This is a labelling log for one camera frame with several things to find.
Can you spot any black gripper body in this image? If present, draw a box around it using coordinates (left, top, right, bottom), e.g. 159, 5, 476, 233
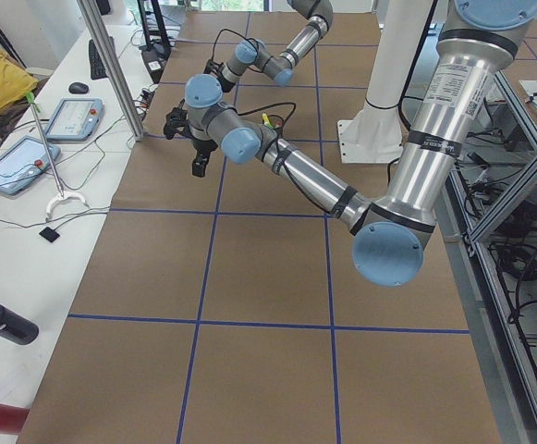
164, 104, 217, 163
203, 58, 238, 91

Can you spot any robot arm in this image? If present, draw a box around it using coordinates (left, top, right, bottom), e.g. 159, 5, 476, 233
164, 1, 537, 287
203, 0, 334, 93

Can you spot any black monitor stand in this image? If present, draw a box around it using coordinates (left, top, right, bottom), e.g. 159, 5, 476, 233
138, 0, 172, 84

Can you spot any yellow marker pen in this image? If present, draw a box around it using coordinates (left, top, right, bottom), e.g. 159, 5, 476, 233
262, 113, 273, 129

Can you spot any black mesh pen cup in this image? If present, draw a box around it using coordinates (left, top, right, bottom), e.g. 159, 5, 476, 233
268, 115, 284, 137

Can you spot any black keyboard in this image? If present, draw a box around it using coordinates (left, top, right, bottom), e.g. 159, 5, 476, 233
88, 39, 107, 80

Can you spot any far teach pendant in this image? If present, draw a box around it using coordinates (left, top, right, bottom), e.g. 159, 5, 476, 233
45, 98, 104, 142

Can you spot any teach pendant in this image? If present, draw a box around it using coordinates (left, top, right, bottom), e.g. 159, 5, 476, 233
0, 136, 51, 196
45, 98, 104, 142

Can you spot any black computer mouse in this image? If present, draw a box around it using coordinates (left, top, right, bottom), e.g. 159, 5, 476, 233
68, 81, 90, 94

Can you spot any metal rod white base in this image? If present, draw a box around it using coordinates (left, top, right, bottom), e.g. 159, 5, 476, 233
24, 91, 90, 220

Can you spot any brown paper table cover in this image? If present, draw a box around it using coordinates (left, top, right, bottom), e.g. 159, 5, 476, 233
19, 12, 500, 443

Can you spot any small black square pad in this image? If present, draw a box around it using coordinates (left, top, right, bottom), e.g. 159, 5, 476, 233
39, 227, 60, 243

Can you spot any near teach pendant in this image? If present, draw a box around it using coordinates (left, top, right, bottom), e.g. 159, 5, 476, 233
0, 136, 51, 196

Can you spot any black thermos bottle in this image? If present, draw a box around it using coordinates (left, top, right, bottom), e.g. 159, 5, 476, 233
0, 304, 39, 345

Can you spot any aluminium frame post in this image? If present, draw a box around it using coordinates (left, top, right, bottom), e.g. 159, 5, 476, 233
77, 0, 144, 142

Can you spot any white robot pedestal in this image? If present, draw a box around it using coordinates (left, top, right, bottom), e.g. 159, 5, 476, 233
337, 0, 437, 164

